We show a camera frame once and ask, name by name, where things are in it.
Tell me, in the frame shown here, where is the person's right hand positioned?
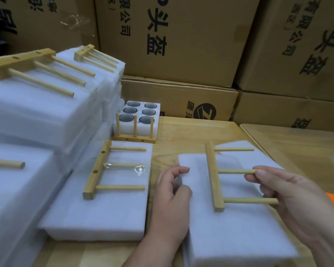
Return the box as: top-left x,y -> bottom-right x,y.
244,165 -> 334,267

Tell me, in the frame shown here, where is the stack of white foam trays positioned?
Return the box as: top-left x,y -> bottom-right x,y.
117,100 -> 161,137

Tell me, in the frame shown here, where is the stack of brown cardboard boxes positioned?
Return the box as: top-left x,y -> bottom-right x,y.
0,0 -> 334,132

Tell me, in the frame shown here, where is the person's left hand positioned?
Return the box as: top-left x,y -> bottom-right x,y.
146,165 -> 193,251

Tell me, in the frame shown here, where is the row of wooden peg racks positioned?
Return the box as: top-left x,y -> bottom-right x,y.
114,112 -> 157,144

